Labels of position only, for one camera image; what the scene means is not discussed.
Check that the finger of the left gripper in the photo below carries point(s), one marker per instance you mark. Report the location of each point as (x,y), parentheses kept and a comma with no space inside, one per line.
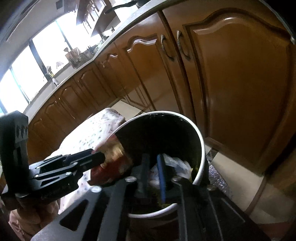
(64,168)

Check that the wooden knife block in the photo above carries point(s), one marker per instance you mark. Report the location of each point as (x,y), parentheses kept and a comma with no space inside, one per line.
(73,57)

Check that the kitchen faucet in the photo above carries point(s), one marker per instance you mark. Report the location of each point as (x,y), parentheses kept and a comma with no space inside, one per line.
(49,76)

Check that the grey crumpled paper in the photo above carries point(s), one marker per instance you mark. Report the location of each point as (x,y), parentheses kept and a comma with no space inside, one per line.
(181,168)

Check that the white rimmed black trash bin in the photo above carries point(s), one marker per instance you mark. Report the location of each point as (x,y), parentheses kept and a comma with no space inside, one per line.
(156,133)

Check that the red snack wrapper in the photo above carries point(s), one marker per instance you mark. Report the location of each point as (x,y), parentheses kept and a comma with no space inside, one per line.
(116,163)

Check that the black wok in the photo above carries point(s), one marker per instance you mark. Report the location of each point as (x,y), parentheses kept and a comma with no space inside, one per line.
(138,3)

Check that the left hand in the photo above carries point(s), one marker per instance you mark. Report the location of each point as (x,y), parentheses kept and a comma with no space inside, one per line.
(28,222)

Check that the white dotted tablecloth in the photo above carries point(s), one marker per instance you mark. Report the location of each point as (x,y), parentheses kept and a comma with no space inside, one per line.
(88,135)

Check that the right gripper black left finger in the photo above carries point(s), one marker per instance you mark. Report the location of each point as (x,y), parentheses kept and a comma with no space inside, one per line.
(100,214)

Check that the brown wooden kitchen cabinets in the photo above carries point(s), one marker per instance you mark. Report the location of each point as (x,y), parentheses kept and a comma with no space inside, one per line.
(227,65)

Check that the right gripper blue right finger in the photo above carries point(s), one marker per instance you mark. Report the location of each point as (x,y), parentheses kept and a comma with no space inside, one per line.
(204,211)

